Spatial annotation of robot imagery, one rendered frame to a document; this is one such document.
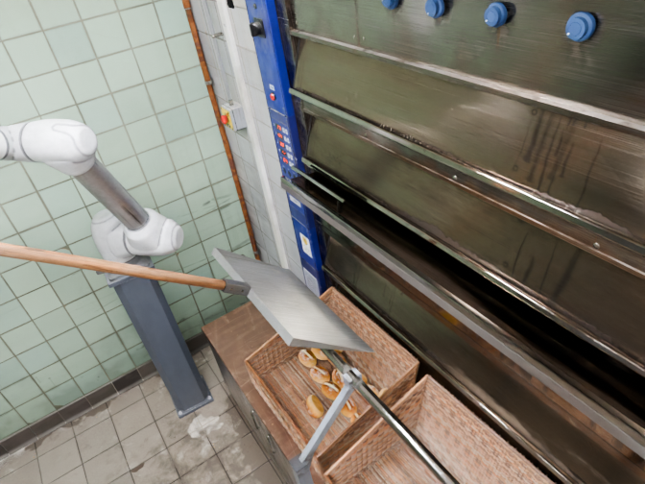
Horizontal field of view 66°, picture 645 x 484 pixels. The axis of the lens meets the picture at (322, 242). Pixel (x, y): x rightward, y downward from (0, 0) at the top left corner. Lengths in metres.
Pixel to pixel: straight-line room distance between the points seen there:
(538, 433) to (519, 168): 0.79
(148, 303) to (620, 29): 2.09
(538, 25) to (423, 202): 0.58
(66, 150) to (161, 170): 0.97
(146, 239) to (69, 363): 1.18
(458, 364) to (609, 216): 0.83
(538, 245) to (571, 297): 0.13
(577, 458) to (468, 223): 0.67
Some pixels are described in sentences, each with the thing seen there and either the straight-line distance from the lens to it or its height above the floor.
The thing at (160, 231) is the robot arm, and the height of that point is 1.22.
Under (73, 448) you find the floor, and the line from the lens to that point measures 3.21.
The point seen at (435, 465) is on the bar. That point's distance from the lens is 1.29.
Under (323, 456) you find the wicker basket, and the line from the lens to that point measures 1.85.
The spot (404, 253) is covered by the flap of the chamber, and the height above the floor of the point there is 1.41.
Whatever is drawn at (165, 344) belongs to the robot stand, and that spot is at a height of 0.54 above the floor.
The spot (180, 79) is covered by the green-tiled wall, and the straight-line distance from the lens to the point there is 2.57.
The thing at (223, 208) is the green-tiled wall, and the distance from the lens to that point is 2.87.
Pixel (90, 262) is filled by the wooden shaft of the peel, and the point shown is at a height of 1.62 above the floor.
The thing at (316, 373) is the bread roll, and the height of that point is 0.64.
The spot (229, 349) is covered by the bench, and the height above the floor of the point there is 0.58.
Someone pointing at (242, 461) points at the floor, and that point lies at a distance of 2.76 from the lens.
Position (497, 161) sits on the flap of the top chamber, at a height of 1.75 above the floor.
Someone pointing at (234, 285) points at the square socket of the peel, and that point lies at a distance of 1.53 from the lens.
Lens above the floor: 2.31
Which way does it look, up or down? 37 degrees down
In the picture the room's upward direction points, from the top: 10 degrees counter-clockwise
